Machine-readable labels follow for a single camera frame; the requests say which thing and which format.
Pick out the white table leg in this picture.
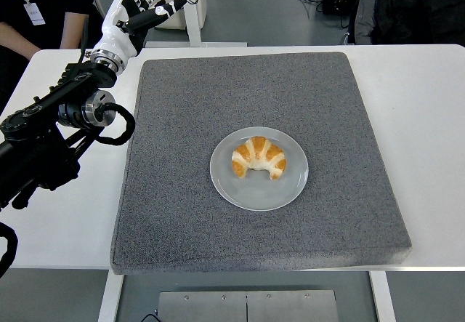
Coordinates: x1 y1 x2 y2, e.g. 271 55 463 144
97 269 126 322
368 270 397 322

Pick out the grey fabric mat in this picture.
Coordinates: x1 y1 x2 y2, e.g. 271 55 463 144
110 51 413 275

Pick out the grey metal plate with screws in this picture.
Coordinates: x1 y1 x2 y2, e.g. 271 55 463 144
158 289 339 322

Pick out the white id badge blue lanyard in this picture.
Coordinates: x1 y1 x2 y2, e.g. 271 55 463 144
9 0 47 27

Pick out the pale grey round plate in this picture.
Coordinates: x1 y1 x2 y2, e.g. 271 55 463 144
209 126 310 212

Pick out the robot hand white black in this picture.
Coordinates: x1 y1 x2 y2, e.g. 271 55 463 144
92 0 188 60

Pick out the person in dark jacket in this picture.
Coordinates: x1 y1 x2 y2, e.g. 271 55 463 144
348 0 465 46

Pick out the croissant bread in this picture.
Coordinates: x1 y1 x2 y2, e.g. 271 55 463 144
231 135 287 180

